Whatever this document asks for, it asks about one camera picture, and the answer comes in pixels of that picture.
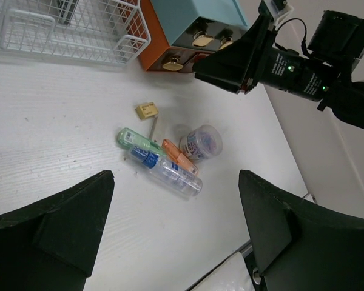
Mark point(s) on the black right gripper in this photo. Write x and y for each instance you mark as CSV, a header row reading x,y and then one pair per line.
x,y
322,73

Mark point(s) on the clear jar of paperclips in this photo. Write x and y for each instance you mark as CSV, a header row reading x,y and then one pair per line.
x,y
201,144

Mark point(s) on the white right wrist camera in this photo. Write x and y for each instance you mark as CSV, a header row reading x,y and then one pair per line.
x,y
277,10

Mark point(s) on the clear blue-capped bottle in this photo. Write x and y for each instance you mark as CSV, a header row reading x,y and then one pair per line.
x,y
167,171

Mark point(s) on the green correction tape dispenser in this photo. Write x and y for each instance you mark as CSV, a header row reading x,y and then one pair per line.
x,y
127,138

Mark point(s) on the teal orange drawer cabinet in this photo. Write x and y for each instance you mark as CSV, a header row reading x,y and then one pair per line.
x,y
184,32

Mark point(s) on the white wire mesh basket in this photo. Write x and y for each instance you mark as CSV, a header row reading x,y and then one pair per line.
x,y
111,32

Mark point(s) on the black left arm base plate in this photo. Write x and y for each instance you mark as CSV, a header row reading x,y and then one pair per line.
x,y
249,259

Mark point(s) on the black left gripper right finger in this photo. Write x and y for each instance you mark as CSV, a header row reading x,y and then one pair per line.
x,y
299,245

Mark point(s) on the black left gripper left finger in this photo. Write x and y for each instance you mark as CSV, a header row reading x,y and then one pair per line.
x,y
52,244

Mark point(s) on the yellow eraser block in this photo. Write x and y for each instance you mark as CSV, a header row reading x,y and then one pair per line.
x,y
147,110

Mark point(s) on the grey eraser block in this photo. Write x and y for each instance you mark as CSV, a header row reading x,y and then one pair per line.
x,y
153,130

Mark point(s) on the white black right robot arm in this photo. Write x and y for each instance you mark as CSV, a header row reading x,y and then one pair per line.
x,y
352,106

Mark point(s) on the orange correction tape dispenser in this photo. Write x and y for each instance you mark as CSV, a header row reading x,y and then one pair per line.
x,y
177,156

